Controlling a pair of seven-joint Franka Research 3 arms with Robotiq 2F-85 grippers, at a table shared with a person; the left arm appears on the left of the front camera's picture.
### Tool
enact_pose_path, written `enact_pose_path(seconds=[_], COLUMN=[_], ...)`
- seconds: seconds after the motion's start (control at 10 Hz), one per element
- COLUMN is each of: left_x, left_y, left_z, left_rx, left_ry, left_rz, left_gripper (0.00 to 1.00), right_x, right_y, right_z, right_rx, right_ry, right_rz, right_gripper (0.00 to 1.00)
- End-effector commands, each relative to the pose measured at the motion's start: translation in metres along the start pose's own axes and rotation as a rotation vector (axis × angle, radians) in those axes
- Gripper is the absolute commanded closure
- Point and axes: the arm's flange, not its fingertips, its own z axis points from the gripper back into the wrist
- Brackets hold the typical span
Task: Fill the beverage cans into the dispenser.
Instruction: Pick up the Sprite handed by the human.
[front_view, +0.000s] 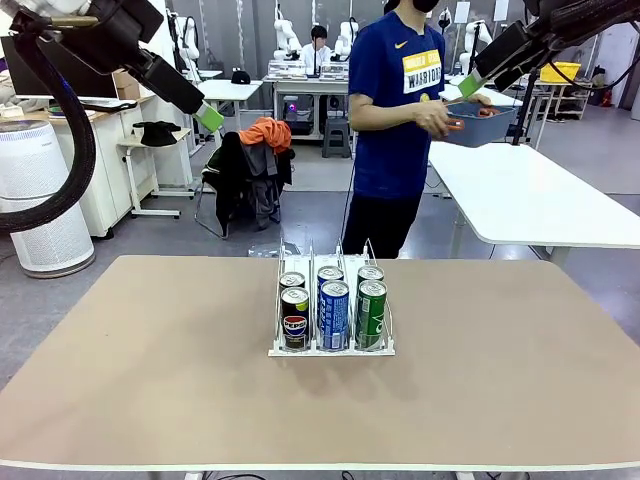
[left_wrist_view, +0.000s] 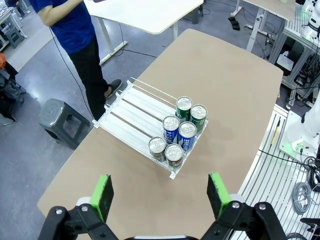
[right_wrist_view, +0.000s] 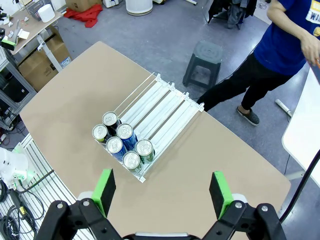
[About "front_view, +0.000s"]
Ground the grey workbench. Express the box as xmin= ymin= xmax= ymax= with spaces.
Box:
xmin=263 ymin=74 xmax=351 ymax=146

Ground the white wire can dispenser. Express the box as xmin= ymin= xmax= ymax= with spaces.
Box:
xmin=268 ymin=238 xmax=397 ymax=358

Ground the yellow plastic crate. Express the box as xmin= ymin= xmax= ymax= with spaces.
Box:
xmin=539 ymin=62 xmax=583 ymax=84

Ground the black computer monitor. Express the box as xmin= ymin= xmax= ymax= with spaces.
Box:
xmin=0 ymin=34 xmax=120 ymax=101

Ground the black cloth hat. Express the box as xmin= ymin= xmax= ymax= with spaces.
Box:
xmin=132 ymin=121 xmax=182 ymax=148

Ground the white shelf table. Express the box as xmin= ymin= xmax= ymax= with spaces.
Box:
xmin=522 ymin=79 xmax=594 ymax=121

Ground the black jacket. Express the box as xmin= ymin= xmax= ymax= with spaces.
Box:
xmin=202 ymin=130 xmax=281 ymax=239

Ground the grey plastic stool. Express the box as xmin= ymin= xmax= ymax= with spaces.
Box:
xmin=322 ymin=119 xmax=354 ymax=159

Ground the small white side table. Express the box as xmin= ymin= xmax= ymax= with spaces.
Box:
xmin=117 ymin=127 xmax=194 ymax=220

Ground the black computer tower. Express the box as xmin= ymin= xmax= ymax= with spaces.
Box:
xmin=282 ymin=94 xmax=315 ymax=137

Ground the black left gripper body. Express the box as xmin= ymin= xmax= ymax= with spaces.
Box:
xmin=132 ymin=48 xmax=206 ymax=117

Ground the person's right hand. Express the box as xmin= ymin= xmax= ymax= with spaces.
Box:
xmin=414 ymin=99 xmax=464 ymax=139

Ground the seated person in white shirt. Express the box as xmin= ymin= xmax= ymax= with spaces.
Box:
xmin=299 ymin=25 xmax=332 ymax=77

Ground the blue plastic basket orange trim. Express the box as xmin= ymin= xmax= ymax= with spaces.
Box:
xmin=446 ymin=97 xmax=521 ymax=149

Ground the person in blue Warriors shirt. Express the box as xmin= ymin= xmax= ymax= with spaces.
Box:
xmin=342 ymin=0 xmax=447 ymax=260

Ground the person's right forearm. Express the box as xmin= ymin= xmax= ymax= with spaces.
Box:
xmin=349 ymin=93 xmax=421 ymax=132

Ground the black corrugated cable hose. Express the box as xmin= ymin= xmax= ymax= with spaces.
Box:
xmin=0 ymin=12 xmax=97 ymax=234

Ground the grey garment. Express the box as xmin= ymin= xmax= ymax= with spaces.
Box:
xmin=244 ymin=144 xmax=282 ymax=231

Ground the orange jacket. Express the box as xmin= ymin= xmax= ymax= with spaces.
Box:
xmin=238 ymin=117 xmax=293 ymax=154

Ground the large white rounded table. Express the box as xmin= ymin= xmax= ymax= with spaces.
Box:
xmin=427 ymin=141 xmax=640 ymax=269

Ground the black tripod stand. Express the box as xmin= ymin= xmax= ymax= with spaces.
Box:
xmin=510 ymin=64 xmax=544 ymax=147

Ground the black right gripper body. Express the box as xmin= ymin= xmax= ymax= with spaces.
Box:
xmin=473 ymin=20 xmax=551 ymax=94

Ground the white cylindrical air purifier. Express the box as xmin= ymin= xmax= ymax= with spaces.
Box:
xmin=0 ymin=119 xmax=96 ymax=280

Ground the white desk with wooden top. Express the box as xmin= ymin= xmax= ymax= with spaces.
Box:
xmin=49 ymin=94 xmax=196 ymax=239

